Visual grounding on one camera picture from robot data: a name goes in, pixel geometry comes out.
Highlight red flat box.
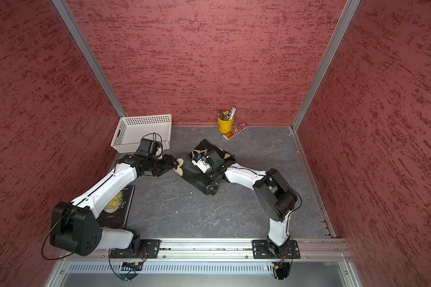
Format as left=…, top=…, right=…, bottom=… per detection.
left=223, top=123, right=248, bottom=140

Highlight right corner aluminium post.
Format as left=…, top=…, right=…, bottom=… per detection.
left=292, top=0, right=360, bottom=133

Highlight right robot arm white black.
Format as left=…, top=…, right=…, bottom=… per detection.
left=192, top=151, right=299, bottom=258

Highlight pens in cup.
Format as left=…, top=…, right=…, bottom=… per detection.
left=217, top=105, right=237, bottom=121

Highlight left corner aluminium post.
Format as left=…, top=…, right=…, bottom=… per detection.
left=51, top=0, right=128, bottom=117

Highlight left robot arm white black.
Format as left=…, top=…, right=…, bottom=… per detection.
left=46, top=154, right=178, bottom=257

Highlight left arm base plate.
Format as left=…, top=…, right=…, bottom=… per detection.
left=109, top=239, right=162, bottom=259

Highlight black pillowcase with beige flowers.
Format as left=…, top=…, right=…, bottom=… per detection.
left=174, top=139, right=236, bottom=196

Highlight dark book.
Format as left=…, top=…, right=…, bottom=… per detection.
left=97, top=185, right=135, bottom=228

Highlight yellow pen cup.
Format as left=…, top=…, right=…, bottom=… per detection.
left=218, top=118, right=234, bottom=134

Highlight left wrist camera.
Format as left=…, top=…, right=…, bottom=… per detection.
left=134, top=138, right=163, bottom=159

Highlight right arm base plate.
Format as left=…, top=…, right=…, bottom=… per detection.
left=251, top=239, right=301, bottom=259

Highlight corner aluminium post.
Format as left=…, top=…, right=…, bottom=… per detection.
left=292, top=0, right=360, bottom=133
left=51, top=0, right=128, bottom=117

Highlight white perforated plastic basket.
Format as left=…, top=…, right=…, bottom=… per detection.
left=111, top=114, right=172, bottom=154

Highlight aluminium front rail frame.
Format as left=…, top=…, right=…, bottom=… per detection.
left=46, top=238, right=362, bottom=287

